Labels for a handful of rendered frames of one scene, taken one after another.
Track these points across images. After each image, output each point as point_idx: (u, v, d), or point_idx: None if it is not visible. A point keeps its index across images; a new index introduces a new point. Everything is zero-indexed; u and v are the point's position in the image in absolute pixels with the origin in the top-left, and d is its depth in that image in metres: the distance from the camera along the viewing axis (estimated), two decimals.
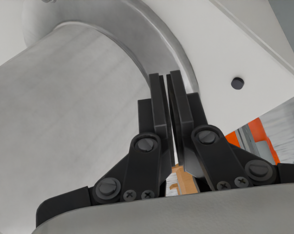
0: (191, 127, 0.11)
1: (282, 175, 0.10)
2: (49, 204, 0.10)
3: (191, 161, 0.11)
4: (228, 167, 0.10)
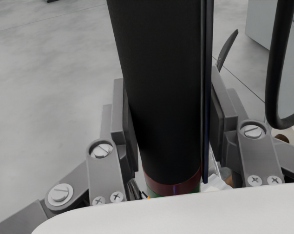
0: (235, 122, 0.11)
1: None
2: (0, 228, 0.10)
3: (234, 156, 0.11)
4: (265, 164, 0.09)
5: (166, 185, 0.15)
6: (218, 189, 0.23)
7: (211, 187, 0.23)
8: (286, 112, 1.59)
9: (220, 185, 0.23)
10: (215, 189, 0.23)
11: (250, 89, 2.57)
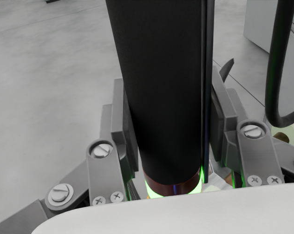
0: (235, 122, 0.11)
1: None
2: (1, 228, 0.10)
3: (234, 156, 0.11)
4: (265, 164, 0.09)
5: (166, 185, 0.15)
6: (218, 188, 0.23)
7: (211, 186, 0.23)
8: (283, 116, 1.63)
9: (220, 184, 0.23)
10: (215, 188, 0.23)
11: (248, 91, 2.60)
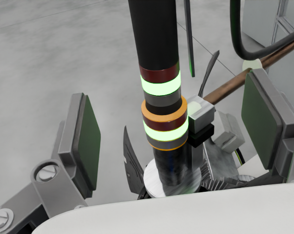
0: None
1: None
2: None
3: (293, 165, 0.11)
4: None
5: (154, 71, 0.22)
6: (197, 103, 0.30)
7: (192, 102, 0.30)
8: None
9: (199, 100, 0.30)
10: (195, 102, 0.30)
11: None
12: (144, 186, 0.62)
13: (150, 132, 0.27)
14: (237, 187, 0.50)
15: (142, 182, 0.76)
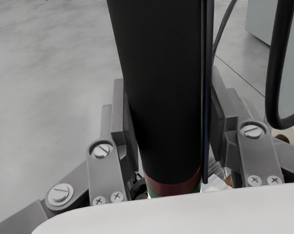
0: (235, 122, 0.11)
1: None
2: (1, 228, 0.10)
3: (234, 156, 0.11)
4: (265, 164, 0.09)
5: (166, 185, 0.15)
6: (218, 190, 0.23)
7: (211, 188, 0.23)
8: (288, 104, 1.55)
9: (220, 185, 0.23)
10: (215, 189, 0.23)
11: (250, 84, 2.53)
12: (131, 189, 0.43)
13: None
14: None
15: (132, 185, 0.57)
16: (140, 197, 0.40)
